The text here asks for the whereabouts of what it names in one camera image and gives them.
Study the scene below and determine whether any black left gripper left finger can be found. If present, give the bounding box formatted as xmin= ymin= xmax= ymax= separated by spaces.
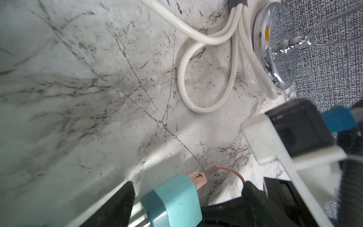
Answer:
xmin=81 ymin=181 xmax=135 ymax=227

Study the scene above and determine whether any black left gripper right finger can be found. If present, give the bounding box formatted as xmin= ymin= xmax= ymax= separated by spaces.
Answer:
xmin=198 ymin=181 xmax=297 ymax=227

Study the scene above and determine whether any teal usb wall adapter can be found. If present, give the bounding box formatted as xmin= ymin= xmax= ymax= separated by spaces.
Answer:
xmin=141 ymin=175 xmax=202 ymax=227

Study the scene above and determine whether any pink charging cable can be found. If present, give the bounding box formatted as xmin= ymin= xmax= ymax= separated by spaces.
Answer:
xmin=190 ymin=165 xmax=246 ymax=190

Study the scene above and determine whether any chrome wire glass rack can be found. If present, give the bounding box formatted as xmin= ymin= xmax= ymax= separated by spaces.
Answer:
xmin=253 ymin=2 xmax=363 ymax=90

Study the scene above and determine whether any white power cord right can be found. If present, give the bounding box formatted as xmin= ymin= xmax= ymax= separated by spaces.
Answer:
xmin=140 ymin=0 xmax=280 ymax=114

